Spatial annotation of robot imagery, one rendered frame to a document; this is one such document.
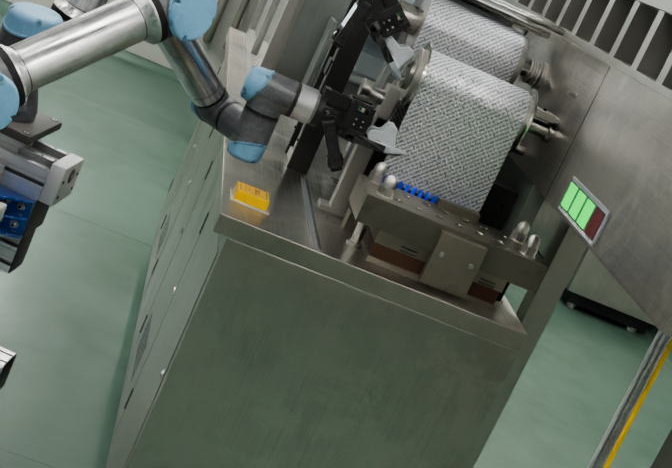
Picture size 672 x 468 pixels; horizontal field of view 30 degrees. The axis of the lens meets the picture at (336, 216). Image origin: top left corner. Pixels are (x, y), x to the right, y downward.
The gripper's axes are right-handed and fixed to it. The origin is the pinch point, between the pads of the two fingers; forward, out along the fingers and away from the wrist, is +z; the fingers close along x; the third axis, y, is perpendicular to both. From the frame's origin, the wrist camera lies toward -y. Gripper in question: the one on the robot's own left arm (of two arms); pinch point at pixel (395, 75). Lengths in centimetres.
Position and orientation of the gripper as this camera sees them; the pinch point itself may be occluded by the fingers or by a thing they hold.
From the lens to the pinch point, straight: 265.6
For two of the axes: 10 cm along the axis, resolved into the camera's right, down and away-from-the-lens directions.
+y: 8.9, -4.4, -0.6
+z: 4.4, 8.5, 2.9
